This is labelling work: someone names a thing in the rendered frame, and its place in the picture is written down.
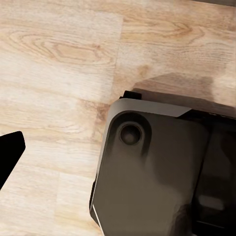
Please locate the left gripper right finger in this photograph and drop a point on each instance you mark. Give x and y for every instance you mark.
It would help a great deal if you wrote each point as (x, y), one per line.
(228, 146)

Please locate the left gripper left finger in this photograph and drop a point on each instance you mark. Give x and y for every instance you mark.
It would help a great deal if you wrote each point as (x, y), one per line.
(12, 147)

